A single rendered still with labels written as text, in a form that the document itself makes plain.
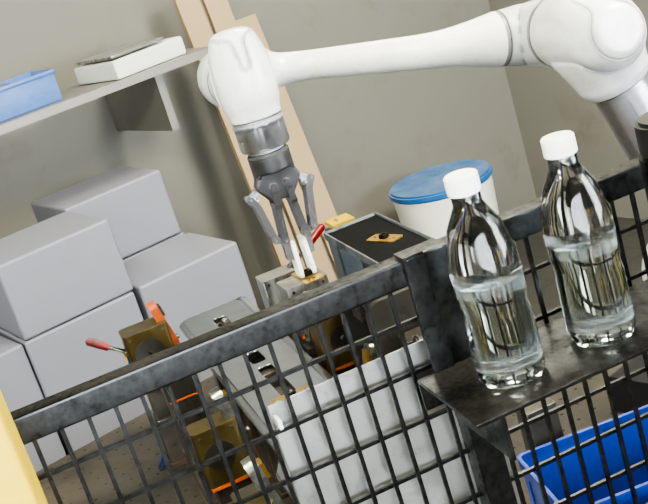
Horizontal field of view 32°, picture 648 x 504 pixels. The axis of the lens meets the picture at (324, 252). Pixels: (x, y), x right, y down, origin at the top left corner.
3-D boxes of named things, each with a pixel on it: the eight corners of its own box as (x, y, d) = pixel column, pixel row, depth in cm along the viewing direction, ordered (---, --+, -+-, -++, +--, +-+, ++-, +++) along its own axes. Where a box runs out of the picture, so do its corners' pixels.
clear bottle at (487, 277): (467, 376, 106) (412, 181, 100) (525, 350, 108) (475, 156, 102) (499, 398, 100) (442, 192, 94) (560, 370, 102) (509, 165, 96)
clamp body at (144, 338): (155, 463, 280) (106, 334, 270) (206, 441, 284) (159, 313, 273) (162, 476, 273) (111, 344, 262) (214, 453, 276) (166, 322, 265)
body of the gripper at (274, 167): (282, 138, 198) (297, 187, 200) (238, 154, 195) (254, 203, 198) (295, 142, 191) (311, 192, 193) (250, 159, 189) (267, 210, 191)
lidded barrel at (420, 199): (483, 266, 542) (453, 155, 525) (543, 283, 500) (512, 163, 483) (402, 305, 525) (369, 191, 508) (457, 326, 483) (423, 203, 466)
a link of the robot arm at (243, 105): (293, 109, 188) (274, 103, 200) (265, 19, 183) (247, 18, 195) (233, 130, 185) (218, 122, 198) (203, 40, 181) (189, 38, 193)
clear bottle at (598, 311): (556, 337, 109) (508, 143, 103) (612, 312, 110) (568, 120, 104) (593, 356, 103) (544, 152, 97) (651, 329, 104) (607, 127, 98)
